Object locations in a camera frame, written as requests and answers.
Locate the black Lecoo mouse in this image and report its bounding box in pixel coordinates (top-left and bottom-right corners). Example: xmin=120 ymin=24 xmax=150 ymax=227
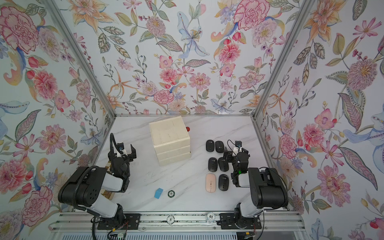
xmin=206 ymin=140 xmax=215 ymax=153
xmin=218 ymin=157 xmax=229 ymax=172
xmin=208 ymin=157 xmax=218 ymax=173
xmin=215 ymin=141 xmax=225 ymax=153
xmin=218 ymin=174 xmax=230 ymax=192

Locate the pink wireless mouse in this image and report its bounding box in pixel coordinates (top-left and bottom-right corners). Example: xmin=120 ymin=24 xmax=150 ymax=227
xmin=206 ymin=174 xmax=216 ymax=193

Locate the cream drawer cabinet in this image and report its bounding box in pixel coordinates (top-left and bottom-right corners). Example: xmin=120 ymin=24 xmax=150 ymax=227
xmin=149 ymin=116 xmax=191 ymax=166

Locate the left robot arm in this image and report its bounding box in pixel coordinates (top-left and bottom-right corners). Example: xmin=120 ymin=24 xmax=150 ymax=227
xmin=58 ymin=146 xmax=137 ymax=228

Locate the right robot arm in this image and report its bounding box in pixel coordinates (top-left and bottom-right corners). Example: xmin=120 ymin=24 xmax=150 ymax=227
xmin=223 ymin=148 xmax=289 ymax=229

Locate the wooden chessboard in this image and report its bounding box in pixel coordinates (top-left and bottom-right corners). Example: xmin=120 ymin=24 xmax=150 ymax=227
xmin=101 ymin=190 xmax=113 ymax=199

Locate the blue foam block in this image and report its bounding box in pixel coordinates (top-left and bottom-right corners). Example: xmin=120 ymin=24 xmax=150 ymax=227
xmin=154 ymin=188 xmax=164 ymax=199

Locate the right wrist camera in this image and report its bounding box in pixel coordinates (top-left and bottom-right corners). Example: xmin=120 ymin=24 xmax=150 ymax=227
xmin=234 ymin=141 xmax=243 ymax=153

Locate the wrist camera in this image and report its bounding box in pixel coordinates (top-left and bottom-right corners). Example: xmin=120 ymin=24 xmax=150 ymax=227
xmin=234 ymin=141 xmax=243 ymax=153
xmin=117 ymin=143 xmax=127 ymax=156

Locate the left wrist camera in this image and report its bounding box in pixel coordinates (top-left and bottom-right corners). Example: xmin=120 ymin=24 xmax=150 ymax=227
xmin=117 ymin=143 xmax=127 ymax=156

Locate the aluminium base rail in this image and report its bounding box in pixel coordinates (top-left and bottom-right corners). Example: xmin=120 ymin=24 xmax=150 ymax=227
xmin=49 ymin=210 xmax=305 ymax=233

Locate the left aluminium corner post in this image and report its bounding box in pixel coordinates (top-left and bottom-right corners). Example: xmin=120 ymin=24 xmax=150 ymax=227
xmin=43 ymin=1 xmax=117 ymax=120

